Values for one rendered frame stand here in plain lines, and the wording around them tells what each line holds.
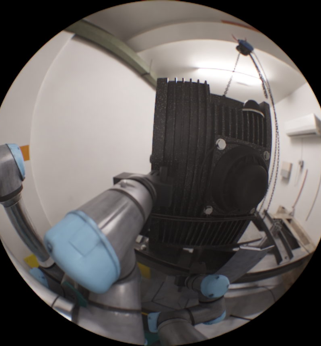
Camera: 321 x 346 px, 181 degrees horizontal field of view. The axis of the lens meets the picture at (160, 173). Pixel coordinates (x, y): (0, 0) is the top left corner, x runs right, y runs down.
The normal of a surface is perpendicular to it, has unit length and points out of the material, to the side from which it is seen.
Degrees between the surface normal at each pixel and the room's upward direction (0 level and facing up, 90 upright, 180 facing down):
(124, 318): 32
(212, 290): 24
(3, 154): 58
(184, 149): 90
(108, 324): 7
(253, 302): 0
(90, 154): 90
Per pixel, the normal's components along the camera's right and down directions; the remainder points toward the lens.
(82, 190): 0.91, 0.15
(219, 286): 0.11, -0.77
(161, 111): -0.19, 0.24
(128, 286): 0.69, -0.72
